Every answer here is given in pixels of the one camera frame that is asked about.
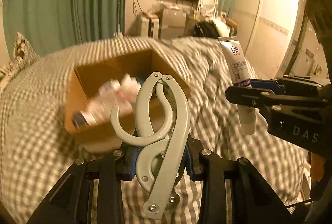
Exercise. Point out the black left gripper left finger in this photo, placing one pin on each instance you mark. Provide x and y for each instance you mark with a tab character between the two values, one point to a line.
71	198

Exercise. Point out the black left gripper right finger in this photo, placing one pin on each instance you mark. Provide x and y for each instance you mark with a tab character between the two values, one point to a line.
233	191

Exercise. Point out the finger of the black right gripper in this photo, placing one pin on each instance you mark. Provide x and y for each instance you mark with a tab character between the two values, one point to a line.
254	97
271	84

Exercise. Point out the white BOP cream tube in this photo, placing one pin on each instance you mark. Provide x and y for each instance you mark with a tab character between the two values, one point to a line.
238	69

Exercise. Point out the grey folding travel hanger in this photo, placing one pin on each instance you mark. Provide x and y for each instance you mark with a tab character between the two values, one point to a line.
161	152

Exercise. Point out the clear plastic water bottle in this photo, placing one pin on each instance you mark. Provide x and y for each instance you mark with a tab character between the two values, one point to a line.
112	93

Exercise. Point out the grey checked duvet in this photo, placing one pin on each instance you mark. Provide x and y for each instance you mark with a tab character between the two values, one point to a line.
36	149

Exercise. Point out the white louvered wardrobe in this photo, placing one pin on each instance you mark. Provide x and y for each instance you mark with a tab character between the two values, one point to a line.
277	40

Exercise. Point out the open cardboard box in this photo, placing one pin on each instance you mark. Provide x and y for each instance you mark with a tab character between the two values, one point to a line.
95	88

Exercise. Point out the black and white clothes pile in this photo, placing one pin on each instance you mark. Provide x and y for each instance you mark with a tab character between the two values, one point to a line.
208	28

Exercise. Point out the white oval vanity mirror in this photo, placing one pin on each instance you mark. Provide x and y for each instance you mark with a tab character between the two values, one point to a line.
207	7

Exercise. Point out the small silver fridge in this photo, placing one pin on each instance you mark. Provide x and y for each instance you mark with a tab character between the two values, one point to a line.
171	23

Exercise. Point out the white storage cabinet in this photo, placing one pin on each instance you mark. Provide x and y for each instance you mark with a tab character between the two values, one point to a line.
148	26

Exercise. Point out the floral patterned pillow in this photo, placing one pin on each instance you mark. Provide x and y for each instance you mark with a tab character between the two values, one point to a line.
9	71

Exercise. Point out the checked pillow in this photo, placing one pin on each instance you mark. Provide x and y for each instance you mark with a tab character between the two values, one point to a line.
23	52

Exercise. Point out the green window curtain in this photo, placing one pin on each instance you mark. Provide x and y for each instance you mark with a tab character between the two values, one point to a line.
53	25

